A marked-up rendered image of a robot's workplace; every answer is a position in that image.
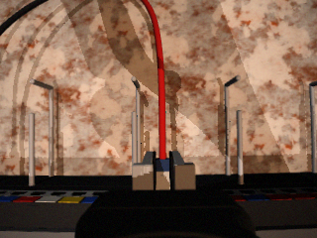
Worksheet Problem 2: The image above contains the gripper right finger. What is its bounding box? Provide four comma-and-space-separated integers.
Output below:
169, 151, 195, 189

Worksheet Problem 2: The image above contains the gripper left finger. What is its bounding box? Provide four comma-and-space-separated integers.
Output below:
132, 151, 157, 190

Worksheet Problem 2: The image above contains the red patch cord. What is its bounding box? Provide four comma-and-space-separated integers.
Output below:
141, 0, 166, 159

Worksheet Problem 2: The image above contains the dark grey metal rack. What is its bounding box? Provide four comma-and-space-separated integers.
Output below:
0, 75, 317, 238

